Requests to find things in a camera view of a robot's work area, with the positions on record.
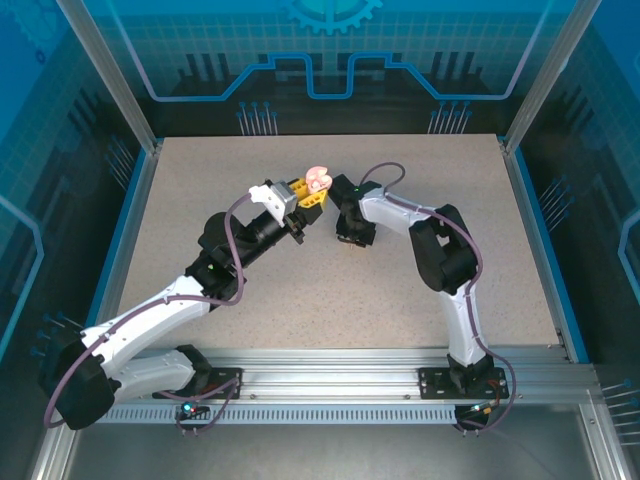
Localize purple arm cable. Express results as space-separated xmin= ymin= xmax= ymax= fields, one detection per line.
xmin=359 ymin=162 xmax=517 ymax=437
xmin=43 ymin=193 xmax=261 ymax=437

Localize aluminium frame corner post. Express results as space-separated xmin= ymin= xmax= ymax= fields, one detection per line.
xmin=501 ymin=0 xmax=604 ymax=157
xmin=54 ymin=0 xmax=165 ymax=157

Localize aluminium table side rail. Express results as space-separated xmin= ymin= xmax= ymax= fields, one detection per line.
xmin=82 ymin=139 xmax=165 ymax=334
xmin=502 ymin=142 xmax=576 ymax=361

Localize pink earbuds charging case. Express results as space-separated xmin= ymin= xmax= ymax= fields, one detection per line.
xmin=305 ymin=165 xmax=334 ymax=195

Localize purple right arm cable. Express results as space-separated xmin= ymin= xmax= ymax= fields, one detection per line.
xmin=359 ymin=162 xmax=517 ymax=437

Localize slotted grey cable duct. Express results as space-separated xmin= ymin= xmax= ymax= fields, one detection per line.
xmin=107 ymin=403 xmax=460 ymax=427

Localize aluminium base frame rail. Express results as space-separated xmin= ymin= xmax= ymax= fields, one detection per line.
xmin=144 ymin=347 xmax=601 ymax=401

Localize small LED controller board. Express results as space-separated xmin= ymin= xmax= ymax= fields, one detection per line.
xmin=180 ymin=398 xmax=210 ymax=420
xmin=467 ymin=398 xmax=503 ymax=417

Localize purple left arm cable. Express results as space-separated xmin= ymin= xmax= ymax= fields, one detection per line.
xmin=43 ymin=193 xmax=261 ymax=437

